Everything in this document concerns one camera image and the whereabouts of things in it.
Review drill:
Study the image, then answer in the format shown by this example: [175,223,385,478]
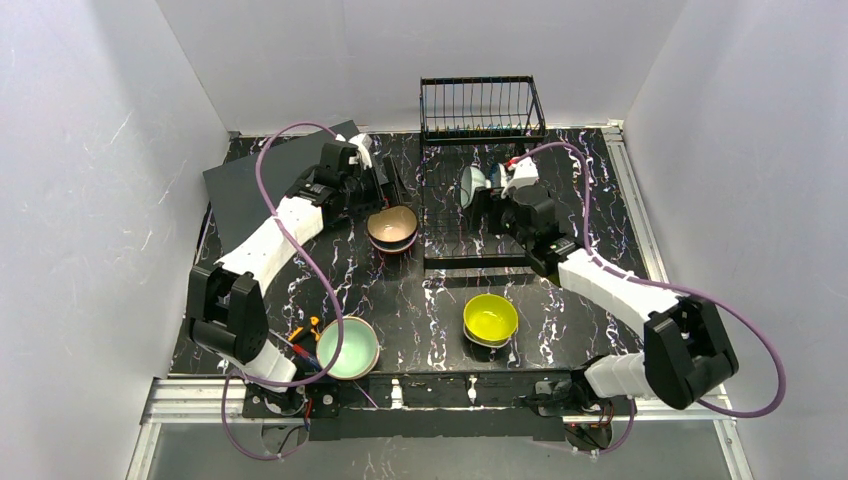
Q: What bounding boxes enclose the blue floral white bowl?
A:
[489,163,509,198]

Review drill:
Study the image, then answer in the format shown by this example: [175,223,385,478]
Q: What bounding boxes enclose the black wire dish rack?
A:
[418,75,546,270]

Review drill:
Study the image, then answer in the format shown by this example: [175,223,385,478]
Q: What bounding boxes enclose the celadon green bowl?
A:
[316,316,380,380]

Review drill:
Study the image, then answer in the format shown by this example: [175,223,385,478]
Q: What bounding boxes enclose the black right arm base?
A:
[514,377,638,457]

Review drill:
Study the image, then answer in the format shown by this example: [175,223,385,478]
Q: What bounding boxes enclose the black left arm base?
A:
[241,382,340,454]

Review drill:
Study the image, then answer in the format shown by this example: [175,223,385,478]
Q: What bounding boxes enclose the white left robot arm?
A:
[183,134,409,393]

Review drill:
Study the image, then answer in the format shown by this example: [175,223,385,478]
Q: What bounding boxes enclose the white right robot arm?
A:
[460,185,739,410]

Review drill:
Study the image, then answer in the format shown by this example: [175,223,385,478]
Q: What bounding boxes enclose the red blue screwdriver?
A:
[270,331,323,371]

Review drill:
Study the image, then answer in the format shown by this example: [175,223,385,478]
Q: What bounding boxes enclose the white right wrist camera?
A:
[501,157,539,198]

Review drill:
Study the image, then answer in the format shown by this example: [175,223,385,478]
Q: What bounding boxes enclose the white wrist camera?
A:
[501,157,539,198]
[335,133,373,170]

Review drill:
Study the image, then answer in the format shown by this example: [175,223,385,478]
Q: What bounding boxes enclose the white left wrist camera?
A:
[335,133,373,170]

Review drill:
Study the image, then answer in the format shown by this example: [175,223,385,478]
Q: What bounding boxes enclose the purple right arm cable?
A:
[506,141,788,457]

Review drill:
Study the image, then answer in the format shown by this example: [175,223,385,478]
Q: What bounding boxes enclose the grey blue network switch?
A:
[202,120,359,255]

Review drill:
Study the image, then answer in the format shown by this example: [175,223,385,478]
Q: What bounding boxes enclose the orange handled pliers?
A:
[287,316,321,344]

